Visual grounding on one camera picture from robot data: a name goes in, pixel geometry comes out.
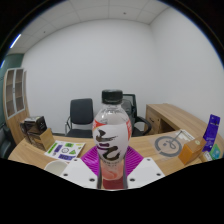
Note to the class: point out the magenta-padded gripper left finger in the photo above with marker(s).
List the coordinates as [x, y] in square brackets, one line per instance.
[80, 171]

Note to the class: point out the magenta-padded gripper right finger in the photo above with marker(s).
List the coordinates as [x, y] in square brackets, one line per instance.
[145, 171]

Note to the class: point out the pink drink bottle black cap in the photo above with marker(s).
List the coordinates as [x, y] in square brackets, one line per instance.
[111, 133]

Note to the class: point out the white sheet with coloured stickers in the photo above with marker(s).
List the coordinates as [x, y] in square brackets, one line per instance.
[65, 150]

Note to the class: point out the orange cardboard box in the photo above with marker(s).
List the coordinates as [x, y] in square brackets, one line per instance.
[191, 151]

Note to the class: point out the grey mesh-back office chair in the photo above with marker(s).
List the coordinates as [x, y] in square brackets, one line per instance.
[136, 120]

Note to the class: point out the black solid-back office chair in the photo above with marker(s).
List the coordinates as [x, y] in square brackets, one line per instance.
[81, 113]

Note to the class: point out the yellow-brown snack packet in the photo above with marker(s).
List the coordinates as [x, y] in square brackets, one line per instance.
[205, 156]

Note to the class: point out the wooden side desk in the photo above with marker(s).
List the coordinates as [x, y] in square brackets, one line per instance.
[173, 116]

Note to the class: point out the flat dark brown carton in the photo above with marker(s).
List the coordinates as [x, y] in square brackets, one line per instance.
[35, 123]

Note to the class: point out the purple standing pouch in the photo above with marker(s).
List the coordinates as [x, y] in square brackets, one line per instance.
[211, 131]

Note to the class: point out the black leather sofa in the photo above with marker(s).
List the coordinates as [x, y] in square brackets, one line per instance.
[6, 143]

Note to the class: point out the wooden shelf cabinet glass doors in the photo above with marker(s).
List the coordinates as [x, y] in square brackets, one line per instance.
[15, 100]

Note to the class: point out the ceiling lights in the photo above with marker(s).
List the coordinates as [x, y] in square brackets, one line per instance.
[15, 40]

